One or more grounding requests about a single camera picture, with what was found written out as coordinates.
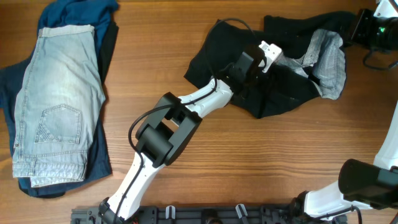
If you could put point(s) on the black shorts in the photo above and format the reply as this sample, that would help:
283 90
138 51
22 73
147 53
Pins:
312 64

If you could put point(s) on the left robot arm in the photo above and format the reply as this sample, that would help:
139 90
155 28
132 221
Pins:
164 131

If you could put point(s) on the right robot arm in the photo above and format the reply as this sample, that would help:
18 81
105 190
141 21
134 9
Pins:
360 186

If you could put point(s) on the dark blue garment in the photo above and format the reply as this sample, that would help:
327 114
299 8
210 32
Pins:
58 14

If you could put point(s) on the light denim shorts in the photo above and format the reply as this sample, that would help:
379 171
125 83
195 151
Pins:
57 108

